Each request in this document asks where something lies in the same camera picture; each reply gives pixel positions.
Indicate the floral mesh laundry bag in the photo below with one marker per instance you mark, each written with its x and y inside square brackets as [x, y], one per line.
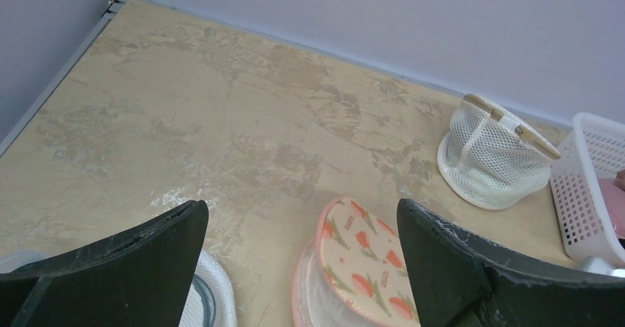
[352, 272]

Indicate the white round mesh bag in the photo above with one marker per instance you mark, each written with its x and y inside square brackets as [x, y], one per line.
[210, 301]

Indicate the white plastic basket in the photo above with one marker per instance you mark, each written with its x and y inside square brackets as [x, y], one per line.
[592, 151]

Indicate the pink bra in basket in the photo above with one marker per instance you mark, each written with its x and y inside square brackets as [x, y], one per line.
[612, 190]

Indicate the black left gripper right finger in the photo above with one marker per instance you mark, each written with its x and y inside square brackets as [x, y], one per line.
[459, 278]

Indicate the white mesh drawstring bag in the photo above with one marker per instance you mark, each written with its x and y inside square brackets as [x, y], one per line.
[492, 158]

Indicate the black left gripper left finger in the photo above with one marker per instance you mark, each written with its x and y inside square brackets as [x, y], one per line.
[137, 277]

